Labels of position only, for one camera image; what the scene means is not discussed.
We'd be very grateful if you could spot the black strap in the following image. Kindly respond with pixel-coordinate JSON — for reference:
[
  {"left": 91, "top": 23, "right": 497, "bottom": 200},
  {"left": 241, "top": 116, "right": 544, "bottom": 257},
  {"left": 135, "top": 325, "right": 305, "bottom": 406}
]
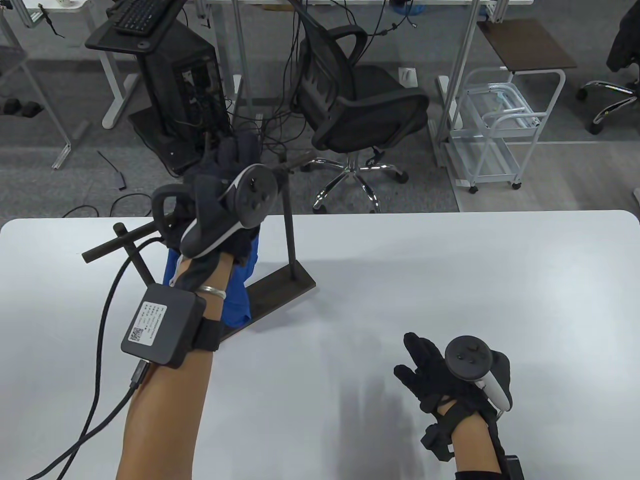
[{"left": 37, "top": 4, "right": 66, "bottom": 39}]

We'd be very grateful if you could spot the person's right hand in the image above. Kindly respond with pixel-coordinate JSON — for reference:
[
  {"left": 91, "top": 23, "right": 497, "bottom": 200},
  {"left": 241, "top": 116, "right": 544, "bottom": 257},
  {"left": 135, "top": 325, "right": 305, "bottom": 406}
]
[{"left": 394, "top": 332, "right": 513, "bottom": 431}]

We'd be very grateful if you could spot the black wrist tracker module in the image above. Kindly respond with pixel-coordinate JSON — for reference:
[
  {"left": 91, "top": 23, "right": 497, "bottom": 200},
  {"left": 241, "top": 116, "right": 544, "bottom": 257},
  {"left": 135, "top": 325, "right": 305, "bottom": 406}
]
[{"left": 421, "top": 422, "right": 454, "bottom": 461}]

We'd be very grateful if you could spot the black cable loop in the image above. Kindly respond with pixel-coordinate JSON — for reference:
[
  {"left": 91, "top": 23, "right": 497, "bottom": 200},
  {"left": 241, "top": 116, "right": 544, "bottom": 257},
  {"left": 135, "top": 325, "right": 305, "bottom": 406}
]
[{"left": 62, "top": 192, "right": 154, "bottom": 218}]

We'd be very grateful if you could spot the aluminium frame post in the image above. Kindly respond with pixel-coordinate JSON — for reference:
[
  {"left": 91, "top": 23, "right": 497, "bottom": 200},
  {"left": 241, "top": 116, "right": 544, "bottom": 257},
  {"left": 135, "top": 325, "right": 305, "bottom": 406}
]
[{"left": 434, "top": 0, "right": 482, "bottom": 169}]

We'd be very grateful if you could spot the person's right forearm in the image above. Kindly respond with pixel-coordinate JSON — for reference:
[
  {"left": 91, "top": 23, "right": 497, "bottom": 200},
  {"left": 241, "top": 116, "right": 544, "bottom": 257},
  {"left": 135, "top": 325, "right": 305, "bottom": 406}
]
[{"left": 450, "top": 417, "right": 503, "bottom": 480}]

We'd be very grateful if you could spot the white desktop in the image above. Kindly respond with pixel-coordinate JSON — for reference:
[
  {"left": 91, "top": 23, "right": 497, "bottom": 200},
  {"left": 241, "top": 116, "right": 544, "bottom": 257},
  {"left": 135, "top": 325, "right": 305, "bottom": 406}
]
[{"left": 0, "top": 210, "right": 640, "bottom": 480}]

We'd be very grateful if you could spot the black computer tower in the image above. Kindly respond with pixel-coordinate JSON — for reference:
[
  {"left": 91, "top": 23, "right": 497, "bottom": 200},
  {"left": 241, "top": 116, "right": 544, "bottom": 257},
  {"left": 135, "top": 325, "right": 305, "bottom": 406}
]
[{"left": 137, "top": 22, "right": 231, "bottom": 176}]

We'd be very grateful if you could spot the person's left hand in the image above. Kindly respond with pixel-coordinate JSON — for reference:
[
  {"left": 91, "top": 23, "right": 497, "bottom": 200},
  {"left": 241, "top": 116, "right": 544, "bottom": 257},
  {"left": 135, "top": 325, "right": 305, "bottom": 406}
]
[{"left": 167, "top": 131, "right": 278, "bottom": 297}]

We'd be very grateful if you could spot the black and white hand controller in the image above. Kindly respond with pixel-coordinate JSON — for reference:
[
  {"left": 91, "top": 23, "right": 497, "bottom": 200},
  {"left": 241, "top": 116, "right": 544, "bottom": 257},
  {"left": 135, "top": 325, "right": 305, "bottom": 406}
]
[
  {"left": 444, "top": 336, "right": 512, "bottom": 412},
  {"left": 151, "top": 164, "right": 280, "bottom": 259}
]

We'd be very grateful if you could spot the black office chair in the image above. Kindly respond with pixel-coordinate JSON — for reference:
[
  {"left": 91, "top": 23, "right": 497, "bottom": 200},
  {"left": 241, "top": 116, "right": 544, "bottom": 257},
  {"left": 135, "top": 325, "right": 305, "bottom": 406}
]
[{"left": 292, "top": 7, "right": 431, "bottom": 215}]

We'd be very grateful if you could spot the person's left forearm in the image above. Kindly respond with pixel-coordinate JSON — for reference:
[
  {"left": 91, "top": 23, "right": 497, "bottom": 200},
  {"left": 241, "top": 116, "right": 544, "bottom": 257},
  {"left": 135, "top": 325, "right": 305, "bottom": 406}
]
[{"left": 116, "top": 290, "right": 228, "bottom": 480}]

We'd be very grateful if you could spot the white wire cart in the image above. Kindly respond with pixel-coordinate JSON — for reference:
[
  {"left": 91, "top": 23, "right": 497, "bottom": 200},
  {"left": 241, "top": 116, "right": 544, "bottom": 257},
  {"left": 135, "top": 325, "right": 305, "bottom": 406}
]
[{"left": 446, "top": 67, "right": 567, "bottom": 193}]

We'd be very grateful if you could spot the black dumbbell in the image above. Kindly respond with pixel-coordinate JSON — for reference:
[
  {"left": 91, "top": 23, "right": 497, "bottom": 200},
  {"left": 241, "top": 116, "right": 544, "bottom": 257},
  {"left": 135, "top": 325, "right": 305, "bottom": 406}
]
[{"left": 0, "top": 97, "right": 43, "bottom": 118}]

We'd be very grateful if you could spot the black keyboard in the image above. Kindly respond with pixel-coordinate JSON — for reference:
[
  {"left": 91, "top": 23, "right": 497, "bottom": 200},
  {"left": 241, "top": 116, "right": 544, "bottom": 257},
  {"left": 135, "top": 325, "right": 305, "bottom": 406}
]
[{"left": 111, "top": 0, "right": 173, "bottom": 36}]

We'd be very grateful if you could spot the dark wooden desktop rack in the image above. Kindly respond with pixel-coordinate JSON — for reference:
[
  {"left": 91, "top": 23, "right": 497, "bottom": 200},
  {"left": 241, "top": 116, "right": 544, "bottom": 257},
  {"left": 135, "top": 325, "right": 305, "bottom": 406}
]
[{"left": 82, "top": 150, "right": 318, "bottom": 346}]

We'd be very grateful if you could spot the grey adapter with cable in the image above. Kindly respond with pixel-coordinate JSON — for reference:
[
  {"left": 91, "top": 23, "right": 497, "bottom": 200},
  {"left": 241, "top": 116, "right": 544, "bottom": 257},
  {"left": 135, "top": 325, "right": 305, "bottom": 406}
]
[{"left": 97, "top": 150, "right": 128, "bottom": 191}]

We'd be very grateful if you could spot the blue t-shirt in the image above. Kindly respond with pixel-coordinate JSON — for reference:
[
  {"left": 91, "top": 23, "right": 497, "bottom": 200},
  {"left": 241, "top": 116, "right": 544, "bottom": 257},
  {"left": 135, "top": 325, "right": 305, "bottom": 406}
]
[{"left": 164, "top": 235, "right": 261, "bottom": 328}]

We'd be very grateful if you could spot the white desk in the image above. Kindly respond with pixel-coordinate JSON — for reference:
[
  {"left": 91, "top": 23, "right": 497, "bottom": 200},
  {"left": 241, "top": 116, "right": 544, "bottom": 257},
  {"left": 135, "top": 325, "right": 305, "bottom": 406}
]
[
  {"left": 205, "top": 0, "right": 533, "bottom": 117},
  {"left": 0, "top": 0, "right": 138, "bottom": 130}
]

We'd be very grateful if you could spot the brown side table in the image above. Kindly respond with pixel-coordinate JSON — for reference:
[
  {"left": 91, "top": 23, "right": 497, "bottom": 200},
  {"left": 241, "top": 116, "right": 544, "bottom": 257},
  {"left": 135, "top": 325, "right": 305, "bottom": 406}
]
[{"left": 477, "top": 20, "right": 578, "bottom": 71}]

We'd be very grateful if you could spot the aluminium frame table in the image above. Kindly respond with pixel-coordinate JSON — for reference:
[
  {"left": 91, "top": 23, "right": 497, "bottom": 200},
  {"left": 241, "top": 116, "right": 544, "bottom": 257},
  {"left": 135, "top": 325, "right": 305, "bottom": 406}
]
[{"left": 0, "top": 25, "right": 76, "bottom": 169}]

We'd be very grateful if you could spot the black computer stand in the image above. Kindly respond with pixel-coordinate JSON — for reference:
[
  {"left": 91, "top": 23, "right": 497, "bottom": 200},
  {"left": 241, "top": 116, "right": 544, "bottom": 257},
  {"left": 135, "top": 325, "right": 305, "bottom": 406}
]
[{"left": 85, "top": 0, "right": 236, "bottom": 177}]

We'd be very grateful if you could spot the bundle of black cables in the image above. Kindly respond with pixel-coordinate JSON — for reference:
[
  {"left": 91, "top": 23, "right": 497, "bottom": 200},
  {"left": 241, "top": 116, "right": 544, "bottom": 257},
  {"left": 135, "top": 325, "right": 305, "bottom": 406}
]
[{"left": 200, "top": 0, "right": 421, "bottom": 163}]

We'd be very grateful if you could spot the office chair with chrome base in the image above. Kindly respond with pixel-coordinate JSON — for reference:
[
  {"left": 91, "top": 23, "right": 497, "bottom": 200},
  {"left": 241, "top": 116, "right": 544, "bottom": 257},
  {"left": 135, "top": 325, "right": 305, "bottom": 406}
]
[{"left": 580, "top": 0, "right": 640, "bottom": 135}]

